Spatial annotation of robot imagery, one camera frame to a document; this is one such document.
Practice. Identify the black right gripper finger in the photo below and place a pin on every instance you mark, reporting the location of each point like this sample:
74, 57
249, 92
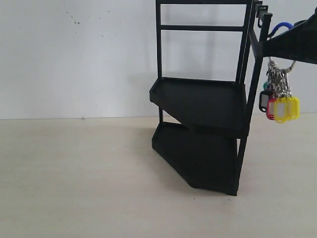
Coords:
298, 43

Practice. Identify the keyring with coloured tags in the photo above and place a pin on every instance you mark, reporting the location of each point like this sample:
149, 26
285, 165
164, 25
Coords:
276, 100

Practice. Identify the black two-tier rack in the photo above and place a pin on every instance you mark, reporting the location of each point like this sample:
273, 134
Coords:
204, 124

